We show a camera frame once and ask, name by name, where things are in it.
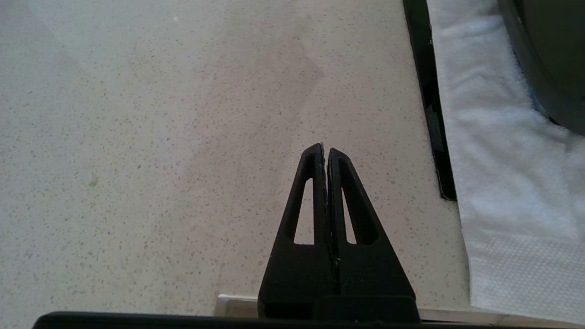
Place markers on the black flat strip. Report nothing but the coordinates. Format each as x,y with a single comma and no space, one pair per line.
429,91

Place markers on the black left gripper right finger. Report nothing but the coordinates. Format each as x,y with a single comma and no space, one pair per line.
365,269

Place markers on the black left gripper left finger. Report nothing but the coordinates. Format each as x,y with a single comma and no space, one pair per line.
297,274

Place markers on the white towel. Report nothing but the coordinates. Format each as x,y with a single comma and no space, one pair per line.
512,160

